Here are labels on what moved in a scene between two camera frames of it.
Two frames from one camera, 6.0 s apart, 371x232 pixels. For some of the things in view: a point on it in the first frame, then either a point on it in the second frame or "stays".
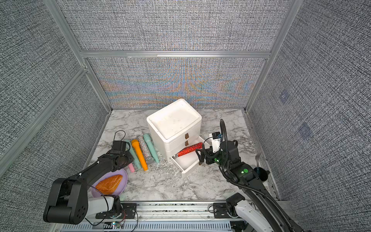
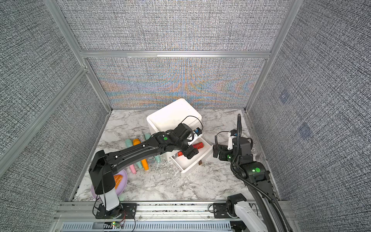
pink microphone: (131, 167) stays
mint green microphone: (147, 137) stays
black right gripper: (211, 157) to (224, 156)
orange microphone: (136, 145) stays
